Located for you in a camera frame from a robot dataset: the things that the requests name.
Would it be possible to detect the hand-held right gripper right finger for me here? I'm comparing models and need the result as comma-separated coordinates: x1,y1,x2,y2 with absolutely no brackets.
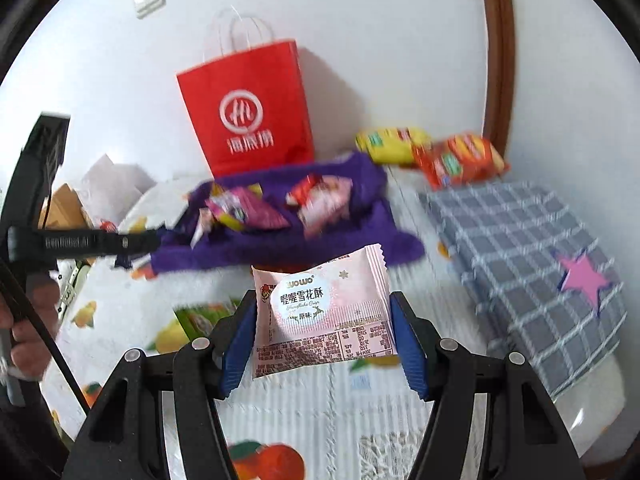
389,291,586,480

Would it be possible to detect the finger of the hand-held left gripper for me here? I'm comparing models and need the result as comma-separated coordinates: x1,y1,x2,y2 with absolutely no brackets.
115,227,163,268

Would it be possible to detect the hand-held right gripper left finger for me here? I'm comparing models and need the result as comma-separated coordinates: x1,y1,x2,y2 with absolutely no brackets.
62,290,257,480

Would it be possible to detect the pink snowflake snack packet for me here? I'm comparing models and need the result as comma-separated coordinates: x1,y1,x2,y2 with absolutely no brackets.
251,243,401,380

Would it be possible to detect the person's left hand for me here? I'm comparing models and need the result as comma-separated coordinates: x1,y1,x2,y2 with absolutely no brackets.
0,277,62,386

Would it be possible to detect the cardboard box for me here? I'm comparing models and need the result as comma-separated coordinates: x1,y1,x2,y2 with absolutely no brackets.
37,182,96,261

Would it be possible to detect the green snack packet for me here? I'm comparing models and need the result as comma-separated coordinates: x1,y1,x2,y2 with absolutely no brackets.
172,300,241,343

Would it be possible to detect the white paper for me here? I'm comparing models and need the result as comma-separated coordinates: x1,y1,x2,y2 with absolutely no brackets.
75,155,158,226

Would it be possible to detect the white power strip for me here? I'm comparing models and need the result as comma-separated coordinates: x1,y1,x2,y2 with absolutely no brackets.
57,260,93,321

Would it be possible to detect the purple snack packet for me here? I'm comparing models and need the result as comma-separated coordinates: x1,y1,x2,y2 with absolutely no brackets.
205,185,291,233

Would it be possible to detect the purple towel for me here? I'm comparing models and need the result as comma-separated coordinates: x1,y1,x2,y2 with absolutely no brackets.
150,152,426,273

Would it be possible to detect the grey checked cloth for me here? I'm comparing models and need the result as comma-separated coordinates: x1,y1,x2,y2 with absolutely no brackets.
420,180,628,396

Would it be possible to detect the red snack packet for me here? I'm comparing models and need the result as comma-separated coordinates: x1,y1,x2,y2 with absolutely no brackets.
285,174,326,208

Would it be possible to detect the red paper bag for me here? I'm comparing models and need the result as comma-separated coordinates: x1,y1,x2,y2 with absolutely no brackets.
176,5,316,178

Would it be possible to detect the red chips bag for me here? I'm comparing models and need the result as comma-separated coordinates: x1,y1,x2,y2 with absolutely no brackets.
412,132,508,191

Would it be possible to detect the yellow chips bag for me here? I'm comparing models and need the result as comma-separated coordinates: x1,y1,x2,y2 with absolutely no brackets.
356,127,432,165

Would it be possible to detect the brown wooden door frame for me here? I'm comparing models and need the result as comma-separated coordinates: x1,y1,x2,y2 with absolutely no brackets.
477,0,516,173

